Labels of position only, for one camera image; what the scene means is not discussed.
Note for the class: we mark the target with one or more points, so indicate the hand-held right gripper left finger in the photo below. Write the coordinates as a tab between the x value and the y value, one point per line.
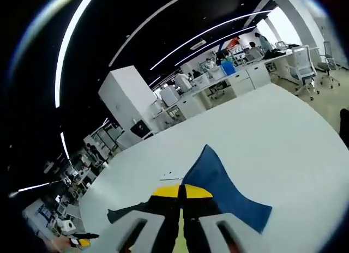
122	231

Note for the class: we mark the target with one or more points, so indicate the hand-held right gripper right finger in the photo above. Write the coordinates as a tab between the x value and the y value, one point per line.
242	239

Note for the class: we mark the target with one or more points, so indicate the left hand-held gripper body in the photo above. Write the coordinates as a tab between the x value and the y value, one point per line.
73	242

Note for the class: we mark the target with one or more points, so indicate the yellow blue black garment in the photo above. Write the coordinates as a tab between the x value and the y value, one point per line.
226	187

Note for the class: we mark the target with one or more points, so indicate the person's left hand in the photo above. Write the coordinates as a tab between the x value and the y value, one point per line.
60	242

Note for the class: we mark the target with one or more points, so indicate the small white box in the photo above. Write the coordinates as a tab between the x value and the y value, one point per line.
68	227

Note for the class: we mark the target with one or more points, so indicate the ceiling light strip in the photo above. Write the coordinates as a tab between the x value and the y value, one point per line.
32	187
61	73
152	67
177	63
65	145
112	60

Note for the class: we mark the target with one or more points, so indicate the white storage rack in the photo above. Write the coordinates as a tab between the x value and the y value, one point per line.
159	111

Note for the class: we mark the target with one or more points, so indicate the white square pillar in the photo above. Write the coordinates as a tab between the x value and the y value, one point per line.
291	15
122	100

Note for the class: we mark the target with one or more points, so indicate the white box appliance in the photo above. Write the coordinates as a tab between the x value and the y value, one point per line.
169	97

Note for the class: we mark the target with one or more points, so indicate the black chair back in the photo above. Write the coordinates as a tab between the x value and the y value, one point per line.
345	127

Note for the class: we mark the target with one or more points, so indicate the row of white cabinets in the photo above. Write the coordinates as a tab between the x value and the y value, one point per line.
245	78

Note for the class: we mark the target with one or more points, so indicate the blue storage bin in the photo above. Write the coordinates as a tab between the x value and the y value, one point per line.
228	69

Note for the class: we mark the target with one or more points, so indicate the white mesh office chair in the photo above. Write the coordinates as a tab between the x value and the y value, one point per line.
302	65
328	59

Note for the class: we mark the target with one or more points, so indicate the metal frame shelving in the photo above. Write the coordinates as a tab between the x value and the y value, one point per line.
106	138

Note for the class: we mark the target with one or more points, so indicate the black wall box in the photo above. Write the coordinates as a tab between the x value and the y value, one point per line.
139	129

